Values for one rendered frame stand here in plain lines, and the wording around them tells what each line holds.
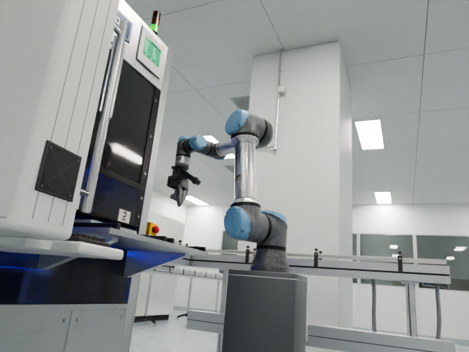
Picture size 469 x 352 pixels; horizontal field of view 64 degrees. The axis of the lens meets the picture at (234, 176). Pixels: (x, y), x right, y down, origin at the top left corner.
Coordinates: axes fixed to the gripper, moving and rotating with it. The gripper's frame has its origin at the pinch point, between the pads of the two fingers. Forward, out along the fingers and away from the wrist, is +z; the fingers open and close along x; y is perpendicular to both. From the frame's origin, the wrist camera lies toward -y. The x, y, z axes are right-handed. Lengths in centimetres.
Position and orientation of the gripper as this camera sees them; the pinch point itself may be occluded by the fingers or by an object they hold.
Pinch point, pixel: (180, 204)
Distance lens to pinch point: 187.5
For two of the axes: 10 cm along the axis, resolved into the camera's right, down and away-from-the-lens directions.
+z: -0.8, 9.6, -2.8
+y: -9.1, 0.4, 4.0
